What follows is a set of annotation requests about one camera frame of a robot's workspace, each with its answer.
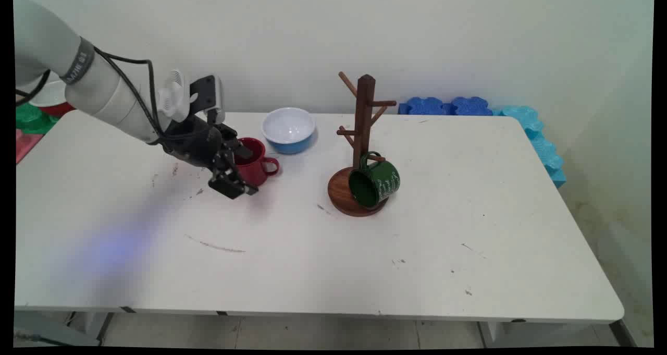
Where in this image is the blue bowl white inside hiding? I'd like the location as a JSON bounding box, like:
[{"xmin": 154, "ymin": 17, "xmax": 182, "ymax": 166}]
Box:
[{"xmin": 261, "ymin": 107, "xmax": 317, "ymax": 155}]

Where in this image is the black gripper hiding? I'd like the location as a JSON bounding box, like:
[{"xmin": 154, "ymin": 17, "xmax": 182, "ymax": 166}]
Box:
[{"xmin": 164, "ymin": 115, "xmax": 259, "ymax": 200}]

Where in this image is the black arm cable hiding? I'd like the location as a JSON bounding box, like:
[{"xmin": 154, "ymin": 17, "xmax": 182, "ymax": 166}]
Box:
[{"xmin": 16, "ymin": 46, "xmax": 210, "ymax": 143}]

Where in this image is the green foam tile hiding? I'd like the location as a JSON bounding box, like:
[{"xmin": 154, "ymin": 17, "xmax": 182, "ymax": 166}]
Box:
[{"xmin": 16, "ymin": 103, "xmax": 61, "ymax": 136}]

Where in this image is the grey table leg frame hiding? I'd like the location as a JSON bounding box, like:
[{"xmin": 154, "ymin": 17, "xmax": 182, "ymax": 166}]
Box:
[
  {"xmin": 15, "ymin": 311, "xmax": 113, "ymax": 347},
  {"xmin": 478, "ymin": 320, "xmax": 634, "ymax": 348}
]

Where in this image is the white ribbed camera mount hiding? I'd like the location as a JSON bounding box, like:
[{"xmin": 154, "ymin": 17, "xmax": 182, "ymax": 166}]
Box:
[{"xmin": 158, "ymin": 69, "xmax": 199, "ymax": 123}]

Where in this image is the dark blue foam tile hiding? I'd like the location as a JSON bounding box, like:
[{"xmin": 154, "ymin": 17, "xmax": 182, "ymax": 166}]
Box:
[
  {"xmin": 398, "ymin": 96, "xmax": 452, "ymax": 116},
  {"xmin": 450, "ymin": 96, "xmax": 493, "ymax": 117}
]

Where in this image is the light blue foam tile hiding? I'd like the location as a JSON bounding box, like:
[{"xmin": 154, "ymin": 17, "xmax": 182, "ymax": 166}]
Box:
[{"xmin": 492, "ymin": 105, "xmax": 567, "ymax": 189}]

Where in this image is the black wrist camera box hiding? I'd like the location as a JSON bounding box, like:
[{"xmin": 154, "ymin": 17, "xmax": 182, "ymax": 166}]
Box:
[{"xmin": 189, "ymin": 75, "xmax": 226, "ymax": 125}]

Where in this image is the brown wooden mug tree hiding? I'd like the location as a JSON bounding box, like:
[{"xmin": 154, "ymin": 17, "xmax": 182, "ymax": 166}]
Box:
[{"xmin": 327, "ymin": 71, "xmax": 398, "ymax": 218}]

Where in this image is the red enamel mug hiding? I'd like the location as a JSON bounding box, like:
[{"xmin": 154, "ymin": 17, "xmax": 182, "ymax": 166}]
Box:
[{"xmin": 233, "ymin": 137, "xmax": 280, "ymax": 188}]

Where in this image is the green enamel mug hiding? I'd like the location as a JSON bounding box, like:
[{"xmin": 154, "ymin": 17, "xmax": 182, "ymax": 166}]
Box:
[{"xmin": 348, "ymin": 151, "xmax": 401, "ymax": 209}]

